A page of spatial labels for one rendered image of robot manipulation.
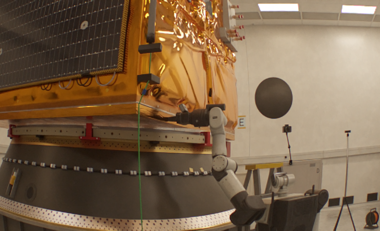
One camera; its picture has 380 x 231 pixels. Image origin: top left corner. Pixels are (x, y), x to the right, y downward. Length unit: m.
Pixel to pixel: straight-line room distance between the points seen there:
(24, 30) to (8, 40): 0.18
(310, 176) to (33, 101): 4.54
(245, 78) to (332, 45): 2.89
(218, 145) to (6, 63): 1.44
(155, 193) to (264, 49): 8.49
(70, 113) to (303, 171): 4.38
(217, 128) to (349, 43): 8.75
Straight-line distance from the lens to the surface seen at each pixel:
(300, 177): 5.74
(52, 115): 1.99
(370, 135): 9.99
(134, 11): 1.84
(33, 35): 2.22
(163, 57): 1.91
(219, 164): 1.80
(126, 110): 1.72
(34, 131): 2.23
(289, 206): 1.66
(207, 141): 2.38
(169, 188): 2.06
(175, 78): 2.02
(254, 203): 1.71
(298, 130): 9.76
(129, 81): 1.73
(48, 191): 2.02
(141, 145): 2.12
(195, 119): 1.94
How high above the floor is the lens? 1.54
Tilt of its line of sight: 8 degrees up
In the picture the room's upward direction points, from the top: straight up
